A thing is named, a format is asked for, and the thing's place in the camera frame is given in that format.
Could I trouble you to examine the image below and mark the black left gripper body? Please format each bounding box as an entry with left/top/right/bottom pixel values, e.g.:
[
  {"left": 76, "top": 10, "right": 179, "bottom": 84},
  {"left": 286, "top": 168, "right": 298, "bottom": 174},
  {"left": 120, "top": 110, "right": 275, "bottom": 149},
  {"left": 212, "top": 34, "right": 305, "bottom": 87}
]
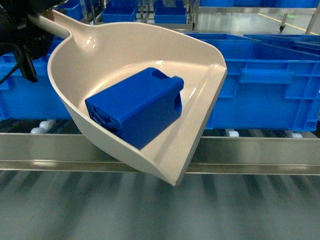
[{"left": 0, "top": 0, "right": 63, "bottom": 82}]

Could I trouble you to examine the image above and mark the blue plastic block part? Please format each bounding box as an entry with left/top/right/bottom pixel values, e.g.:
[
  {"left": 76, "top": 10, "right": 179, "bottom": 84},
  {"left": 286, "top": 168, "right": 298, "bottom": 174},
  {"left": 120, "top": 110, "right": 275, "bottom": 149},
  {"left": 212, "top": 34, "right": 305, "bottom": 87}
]
[{"left": 85, "top": 67, "right": 184, "bottom": 150}]

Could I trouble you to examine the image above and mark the beige plastic scoop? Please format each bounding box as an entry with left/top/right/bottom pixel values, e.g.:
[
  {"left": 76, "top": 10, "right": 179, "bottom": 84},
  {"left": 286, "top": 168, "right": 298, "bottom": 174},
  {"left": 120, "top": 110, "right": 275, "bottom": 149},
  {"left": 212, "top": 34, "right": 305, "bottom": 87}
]
[{"left": 29, "top": 10, "right": 227, "bottom": 186}]

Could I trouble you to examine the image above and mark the steel roller shelf rack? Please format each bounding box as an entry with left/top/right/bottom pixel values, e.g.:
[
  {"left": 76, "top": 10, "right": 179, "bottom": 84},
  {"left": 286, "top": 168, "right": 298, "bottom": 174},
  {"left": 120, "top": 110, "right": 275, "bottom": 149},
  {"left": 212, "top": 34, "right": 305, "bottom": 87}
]
[{"left": 0, "top": 10, "right": 320, "bottom": 185}]

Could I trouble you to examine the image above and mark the blue bin left front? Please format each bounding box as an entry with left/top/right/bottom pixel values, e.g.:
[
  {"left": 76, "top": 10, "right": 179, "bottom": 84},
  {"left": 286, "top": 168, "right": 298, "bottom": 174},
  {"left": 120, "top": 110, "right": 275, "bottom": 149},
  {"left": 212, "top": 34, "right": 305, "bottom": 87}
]
[{"left": 0, "top": 36, "right": 71, "bottom": 120}]

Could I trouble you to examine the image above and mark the blue bin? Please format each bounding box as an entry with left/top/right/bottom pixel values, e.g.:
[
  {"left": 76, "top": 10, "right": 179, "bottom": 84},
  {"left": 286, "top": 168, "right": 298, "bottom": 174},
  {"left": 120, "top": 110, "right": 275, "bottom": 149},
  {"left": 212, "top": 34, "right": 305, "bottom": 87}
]
[
  {"left": 191, "top": 33, "right": 320, "bottom": 132},
  {"left": 153, "top": 0, "right": 188, "bottom": 24},
  {"left": 101, "top": 0, "right": 138, "bottom": 23},
  {"left": 0, "top": 36, "right": 71, "bottom": 120}
]

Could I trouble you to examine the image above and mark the blue bin rear left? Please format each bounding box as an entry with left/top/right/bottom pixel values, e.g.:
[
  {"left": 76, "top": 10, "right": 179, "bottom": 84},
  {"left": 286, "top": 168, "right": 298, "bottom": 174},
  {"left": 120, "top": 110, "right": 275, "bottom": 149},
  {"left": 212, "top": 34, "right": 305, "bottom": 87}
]
[{"left": 101, "top": 0, "right": 138, "bottom": 23}]

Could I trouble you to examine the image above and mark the blue bin rear right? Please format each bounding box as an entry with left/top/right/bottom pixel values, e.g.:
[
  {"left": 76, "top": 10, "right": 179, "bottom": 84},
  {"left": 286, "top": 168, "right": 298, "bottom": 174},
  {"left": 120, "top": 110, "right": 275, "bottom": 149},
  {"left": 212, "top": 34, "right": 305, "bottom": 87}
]
[{"left": 153, "top": 0, "right": 188, "bottom": 24}]

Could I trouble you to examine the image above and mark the blue bin right front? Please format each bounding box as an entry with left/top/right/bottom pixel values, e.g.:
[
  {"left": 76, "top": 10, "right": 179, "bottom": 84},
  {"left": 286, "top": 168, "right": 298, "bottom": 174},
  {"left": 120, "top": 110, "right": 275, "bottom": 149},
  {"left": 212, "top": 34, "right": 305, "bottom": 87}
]
[{"left": 191, "top": 33, "right": 320, "bottom": 132}]

